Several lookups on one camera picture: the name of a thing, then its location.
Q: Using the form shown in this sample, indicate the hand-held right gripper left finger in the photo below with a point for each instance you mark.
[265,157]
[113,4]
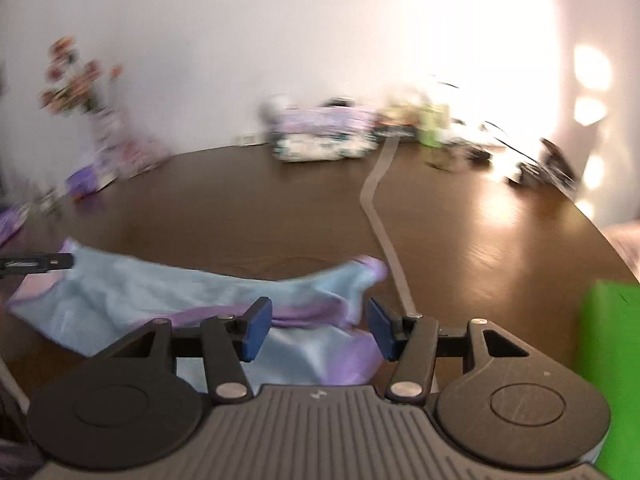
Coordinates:
[257,327]

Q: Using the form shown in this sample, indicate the green object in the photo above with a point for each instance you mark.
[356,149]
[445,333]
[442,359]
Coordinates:
[615,370]

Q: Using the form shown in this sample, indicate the folded purple floral garment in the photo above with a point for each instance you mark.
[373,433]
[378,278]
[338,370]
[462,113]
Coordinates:
[325,120]

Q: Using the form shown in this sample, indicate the green spray bottle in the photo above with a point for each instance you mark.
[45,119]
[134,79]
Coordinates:
[432,127]

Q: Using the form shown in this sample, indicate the pink and blue garment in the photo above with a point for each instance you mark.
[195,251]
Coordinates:
[150,290]

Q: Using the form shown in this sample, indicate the white round speaker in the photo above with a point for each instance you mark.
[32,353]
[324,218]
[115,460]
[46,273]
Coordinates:
[274,110]

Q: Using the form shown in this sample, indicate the purple tissue box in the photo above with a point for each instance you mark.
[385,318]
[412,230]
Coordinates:
[90,177]

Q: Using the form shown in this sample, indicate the folded white floral garment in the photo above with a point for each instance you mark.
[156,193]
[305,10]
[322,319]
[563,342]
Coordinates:
[320,147]

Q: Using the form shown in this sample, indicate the clear plastic bag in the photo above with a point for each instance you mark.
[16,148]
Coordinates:
[142,157]

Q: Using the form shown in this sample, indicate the patterned flower vase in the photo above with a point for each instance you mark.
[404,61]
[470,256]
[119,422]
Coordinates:
[107,132]

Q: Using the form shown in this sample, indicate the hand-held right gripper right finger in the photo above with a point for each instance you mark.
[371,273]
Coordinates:
[378,330]

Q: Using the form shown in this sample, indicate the phone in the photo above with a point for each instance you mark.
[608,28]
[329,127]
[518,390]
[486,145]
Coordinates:
[562,162]

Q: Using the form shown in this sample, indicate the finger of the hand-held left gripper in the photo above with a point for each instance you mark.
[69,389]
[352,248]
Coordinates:
[57,261]

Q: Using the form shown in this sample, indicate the white plastic clips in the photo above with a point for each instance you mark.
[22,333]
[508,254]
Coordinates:
[248,139]

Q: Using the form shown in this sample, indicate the purple tissue packet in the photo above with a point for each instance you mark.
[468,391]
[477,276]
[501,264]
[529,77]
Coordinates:
[12,225]

